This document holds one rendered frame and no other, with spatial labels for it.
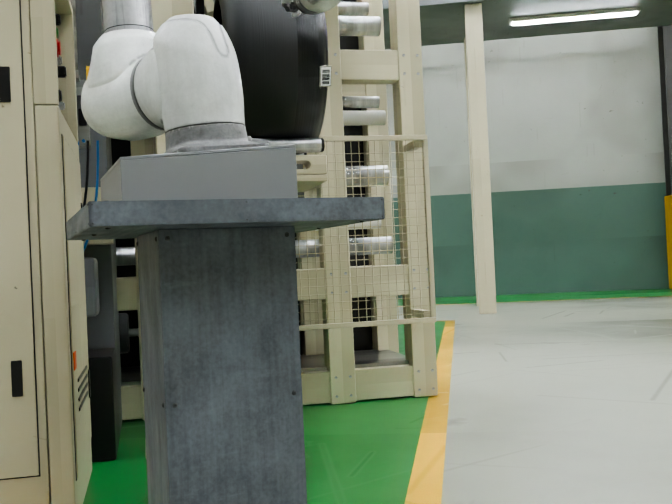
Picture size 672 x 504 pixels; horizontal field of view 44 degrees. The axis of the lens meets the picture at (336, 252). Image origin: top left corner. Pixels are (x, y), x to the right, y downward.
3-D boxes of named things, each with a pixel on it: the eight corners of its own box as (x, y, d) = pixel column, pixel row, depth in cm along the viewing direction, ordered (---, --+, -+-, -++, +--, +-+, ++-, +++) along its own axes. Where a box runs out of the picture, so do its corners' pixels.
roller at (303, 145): (208, 142, 246) (207, 136, 250) (208, 156, 248) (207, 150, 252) (325, 141, 254) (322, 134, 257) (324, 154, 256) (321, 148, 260)
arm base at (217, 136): (291, 148, 160) (287, 119, 160) (182, 154, 148) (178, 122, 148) (248, 163, 176) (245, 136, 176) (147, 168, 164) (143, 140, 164)
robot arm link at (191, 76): (201, 120, 150) (186, -2, 150) (138, 138, 161) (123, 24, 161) (264, 123, 162) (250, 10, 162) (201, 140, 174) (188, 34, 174)
